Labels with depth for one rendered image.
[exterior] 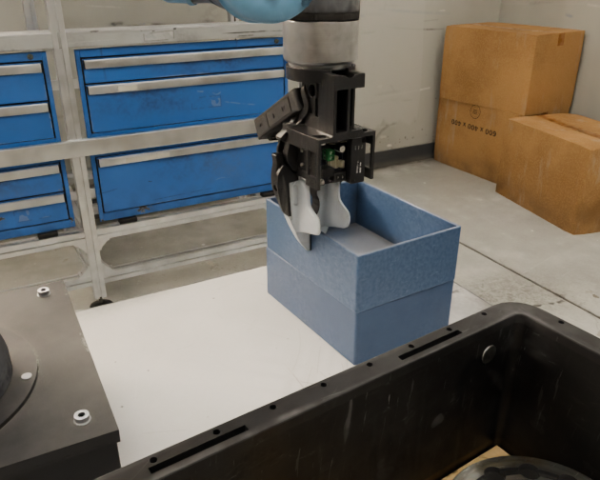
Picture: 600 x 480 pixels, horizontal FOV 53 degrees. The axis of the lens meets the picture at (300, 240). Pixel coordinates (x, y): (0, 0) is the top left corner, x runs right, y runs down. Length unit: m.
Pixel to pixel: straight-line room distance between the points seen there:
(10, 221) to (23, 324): 1.47
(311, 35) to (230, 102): 1.58
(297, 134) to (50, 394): 0.33
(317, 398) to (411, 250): 0.40
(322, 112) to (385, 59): 2.93
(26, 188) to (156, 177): 0.41
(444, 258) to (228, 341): 0.28
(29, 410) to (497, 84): 3.14
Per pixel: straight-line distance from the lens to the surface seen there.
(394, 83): 3.60
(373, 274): 0.65
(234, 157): 2.21
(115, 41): 1.99
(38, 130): 2.02
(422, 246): 0.68
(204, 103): 2.12
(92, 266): 2.17
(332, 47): 0.59
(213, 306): 0.81
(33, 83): 1.99
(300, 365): 0.70
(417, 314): 0.73
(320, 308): 0.72
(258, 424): 0.28
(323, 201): 0.69
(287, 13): 0.43
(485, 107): 3.51
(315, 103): 0.62
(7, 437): 0.51
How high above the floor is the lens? 1.12
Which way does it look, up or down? 25 degrees down
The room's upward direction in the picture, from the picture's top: straight up
